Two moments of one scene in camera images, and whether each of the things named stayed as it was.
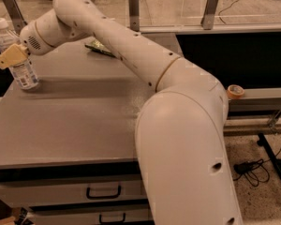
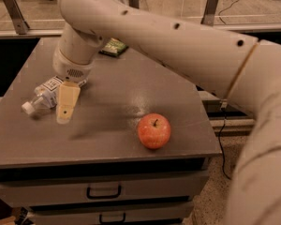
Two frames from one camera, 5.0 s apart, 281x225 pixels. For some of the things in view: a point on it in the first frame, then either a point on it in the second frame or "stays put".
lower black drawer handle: x=112 y=222 stays put
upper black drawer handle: x=100 y=197 stays put
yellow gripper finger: x=15 y=54 → x=67 y=95
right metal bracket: x=208 y=18 stays put
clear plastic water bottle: x=24 y=74 → x=41 y=99
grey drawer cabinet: x=63 y=140 stays put
